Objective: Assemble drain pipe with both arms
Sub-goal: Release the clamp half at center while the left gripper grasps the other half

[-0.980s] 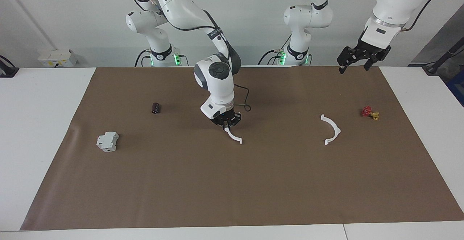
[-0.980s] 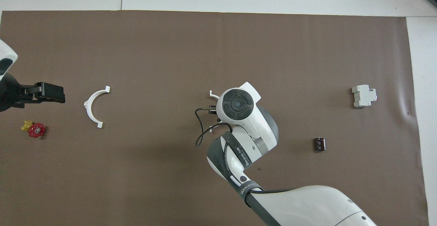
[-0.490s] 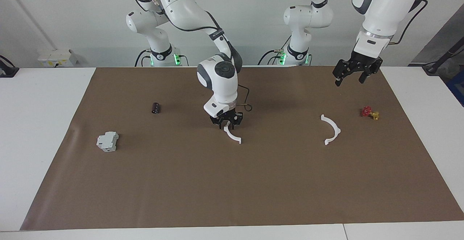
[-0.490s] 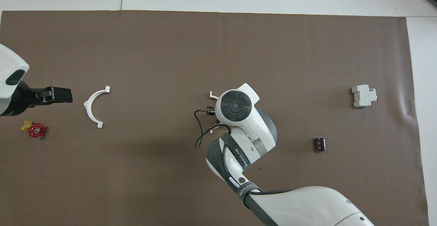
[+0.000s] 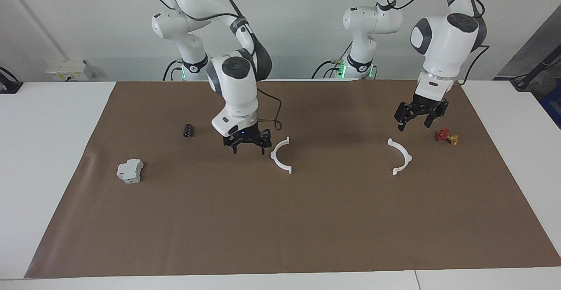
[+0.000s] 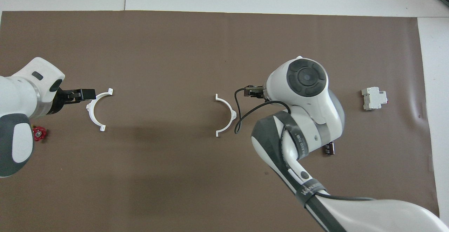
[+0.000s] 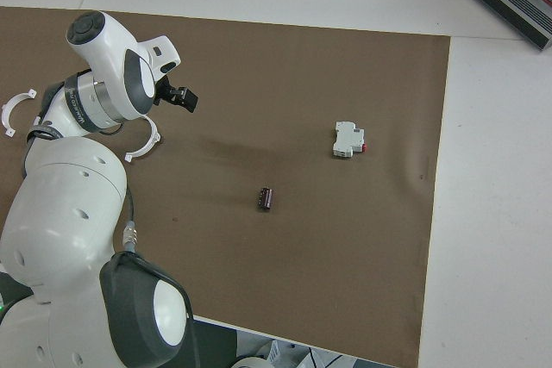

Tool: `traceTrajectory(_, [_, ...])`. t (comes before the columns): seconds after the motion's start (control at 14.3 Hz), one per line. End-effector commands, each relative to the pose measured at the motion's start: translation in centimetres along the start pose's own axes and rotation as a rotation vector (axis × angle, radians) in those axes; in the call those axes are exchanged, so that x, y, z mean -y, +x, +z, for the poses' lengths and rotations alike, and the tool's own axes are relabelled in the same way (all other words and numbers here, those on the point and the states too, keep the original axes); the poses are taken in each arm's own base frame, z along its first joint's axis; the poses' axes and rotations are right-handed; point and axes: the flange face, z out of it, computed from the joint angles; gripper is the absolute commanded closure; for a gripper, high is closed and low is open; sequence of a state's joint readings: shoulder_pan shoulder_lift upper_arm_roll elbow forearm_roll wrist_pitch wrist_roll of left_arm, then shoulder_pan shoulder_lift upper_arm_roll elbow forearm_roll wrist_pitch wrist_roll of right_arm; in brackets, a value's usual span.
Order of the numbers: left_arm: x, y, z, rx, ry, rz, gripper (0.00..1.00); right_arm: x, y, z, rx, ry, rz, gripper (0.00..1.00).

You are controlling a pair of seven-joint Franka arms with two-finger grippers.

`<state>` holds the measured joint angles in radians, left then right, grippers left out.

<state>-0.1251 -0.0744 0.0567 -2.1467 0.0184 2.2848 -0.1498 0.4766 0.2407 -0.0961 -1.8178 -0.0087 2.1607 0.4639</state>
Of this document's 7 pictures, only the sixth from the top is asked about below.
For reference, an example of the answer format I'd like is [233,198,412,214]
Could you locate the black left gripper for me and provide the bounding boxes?
[49,87,96,115]

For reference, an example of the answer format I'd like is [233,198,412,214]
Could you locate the brown table mat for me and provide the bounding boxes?
[0,11,441,232]

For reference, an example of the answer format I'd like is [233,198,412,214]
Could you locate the white circuit breaker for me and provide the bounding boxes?
[361,87,388,111]

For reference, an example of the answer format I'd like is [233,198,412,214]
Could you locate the red handle brass valve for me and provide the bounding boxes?
[32,126,48,142]

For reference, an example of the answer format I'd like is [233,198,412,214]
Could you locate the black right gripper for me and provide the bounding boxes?
[245,85,269,101]

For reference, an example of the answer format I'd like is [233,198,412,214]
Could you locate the white half ring pipe clamp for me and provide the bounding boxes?
[86,88,114,132]
[215,94,238,137]

